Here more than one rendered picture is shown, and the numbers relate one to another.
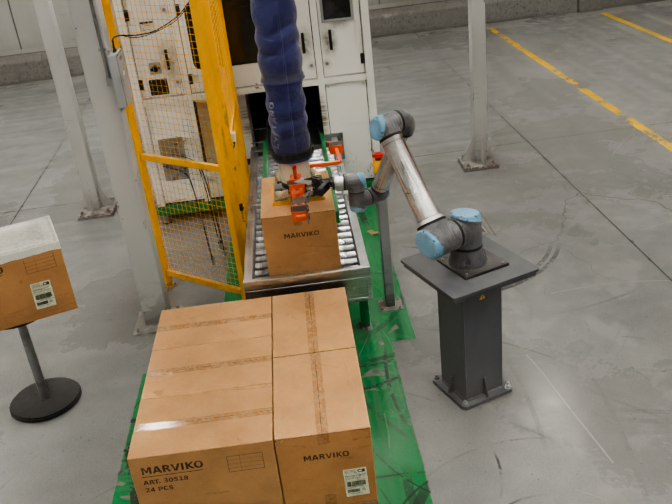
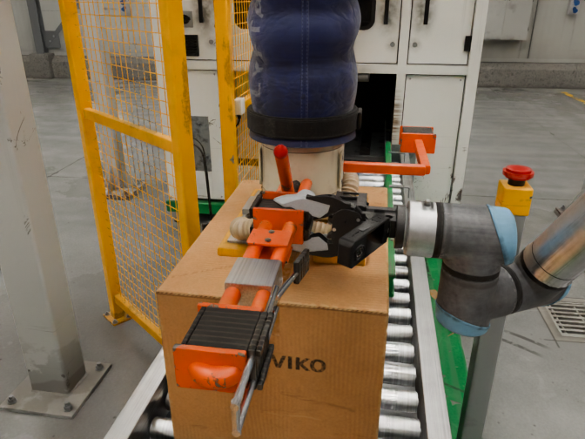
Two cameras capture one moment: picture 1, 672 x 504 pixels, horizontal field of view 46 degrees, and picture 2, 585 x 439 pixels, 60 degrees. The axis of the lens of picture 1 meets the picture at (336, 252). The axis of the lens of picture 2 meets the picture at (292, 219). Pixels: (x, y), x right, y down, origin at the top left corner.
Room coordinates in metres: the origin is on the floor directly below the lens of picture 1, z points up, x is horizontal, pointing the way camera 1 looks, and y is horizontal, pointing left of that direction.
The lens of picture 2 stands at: (3.20, 0.00, 1.41)
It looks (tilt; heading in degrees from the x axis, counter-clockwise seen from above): 24 degrees down; 11
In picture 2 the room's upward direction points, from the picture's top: straight up
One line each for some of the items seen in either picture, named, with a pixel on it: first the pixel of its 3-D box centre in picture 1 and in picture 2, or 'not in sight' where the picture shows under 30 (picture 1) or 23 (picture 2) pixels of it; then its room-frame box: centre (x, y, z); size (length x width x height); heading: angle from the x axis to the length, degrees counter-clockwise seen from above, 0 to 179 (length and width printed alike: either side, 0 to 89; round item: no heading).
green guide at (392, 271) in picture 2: (334, 171); (397, 195); (5.39, -0.05, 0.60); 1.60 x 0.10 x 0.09; 2
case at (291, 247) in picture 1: (300, 224); (295, 305); (4.20, 0.19, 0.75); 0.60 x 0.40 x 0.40; 1
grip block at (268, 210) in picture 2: (296, 186); (282, 216); (3.97, 0.17, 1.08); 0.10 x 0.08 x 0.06; 92
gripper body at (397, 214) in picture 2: (322, 183); (366, 222); (3.98, 0.03, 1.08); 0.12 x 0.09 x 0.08; 91
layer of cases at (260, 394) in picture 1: (257, 394); not in sight; (3.17, 0.46, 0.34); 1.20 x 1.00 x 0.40; 2
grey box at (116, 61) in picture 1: (120, 78); not in sight; (4.58, 1.11, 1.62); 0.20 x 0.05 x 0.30; 2
